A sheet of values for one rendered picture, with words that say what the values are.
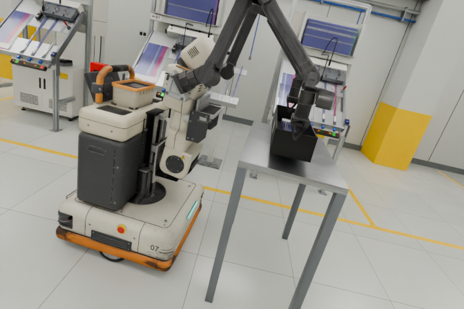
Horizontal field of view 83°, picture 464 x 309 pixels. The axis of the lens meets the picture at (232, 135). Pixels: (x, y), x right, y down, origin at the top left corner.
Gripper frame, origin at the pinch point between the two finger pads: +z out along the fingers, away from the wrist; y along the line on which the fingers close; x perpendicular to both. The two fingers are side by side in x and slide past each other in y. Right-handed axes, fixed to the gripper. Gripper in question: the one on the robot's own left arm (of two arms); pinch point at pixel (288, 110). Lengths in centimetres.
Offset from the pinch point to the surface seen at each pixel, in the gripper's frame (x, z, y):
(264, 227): -6, 93, 8
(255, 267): -2, 93, -33
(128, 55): 260, 20, 261
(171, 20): 133, -43, 124
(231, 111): 71, 77, 277
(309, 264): -21, 53, -64
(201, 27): 100, -42, 127
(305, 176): -8, 13, -62
